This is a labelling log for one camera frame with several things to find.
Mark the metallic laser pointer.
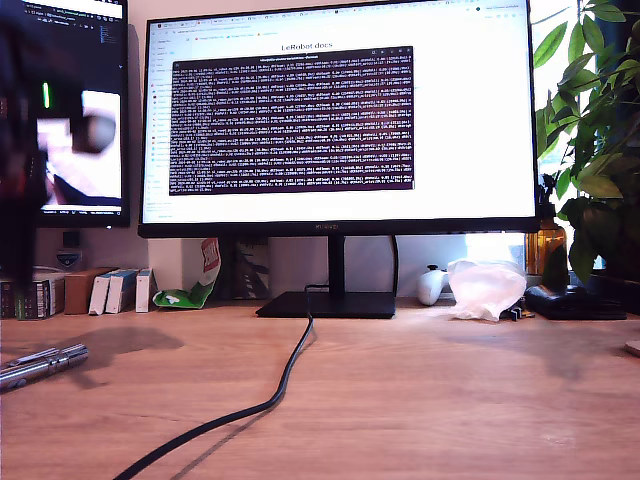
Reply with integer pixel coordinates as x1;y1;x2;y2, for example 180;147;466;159
0;342;91;394

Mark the white game controller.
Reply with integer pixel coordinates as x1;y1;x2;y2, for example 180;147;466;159
416;265;450;307

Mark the green and white snack bag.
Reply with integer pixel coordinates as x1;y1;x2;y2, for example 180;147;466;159
151;237;223;311

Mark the crumpled translucent plastic bag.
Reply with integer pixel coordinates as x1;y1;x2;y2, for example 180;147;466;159
445;258;528;323

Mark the large black Huawei monitor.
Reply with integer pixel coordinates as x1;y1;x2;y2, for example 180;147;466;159
137;0;543;320

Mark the small white and blue box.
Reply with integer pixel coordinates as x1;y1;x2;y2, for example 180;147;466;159
104;269;141;315
134;268;154;314
87;270;120;317

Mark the amber glass pump bottle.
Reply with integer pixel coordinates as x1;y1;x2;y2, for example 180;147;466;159
525;174;570;290

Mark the brown cardboard box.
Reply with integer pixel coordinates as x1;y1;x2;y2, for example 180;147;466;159
64;267;119;316

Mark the black leather pouch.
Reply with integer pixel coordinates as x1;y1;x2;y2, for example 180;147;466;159
524;283;629;322

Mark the black monitor with code window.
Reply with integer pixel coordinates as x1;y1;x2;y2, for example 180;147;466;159
22;0;132;229

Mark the green printed small box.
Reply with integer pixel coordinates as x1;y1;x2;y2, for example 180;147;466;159
0;279;19;321
14;276;67;321

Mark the green leafy houseplant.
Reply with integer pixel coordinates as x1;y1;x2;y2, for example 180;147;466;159
531;0;640;287

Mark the thin black monitor cable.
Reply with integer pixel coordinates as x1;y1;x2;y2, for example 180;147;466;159
390;234;402;299

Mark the thick black table cable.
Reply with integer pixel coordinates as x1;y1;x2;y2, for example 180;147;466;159
111;283;331;480

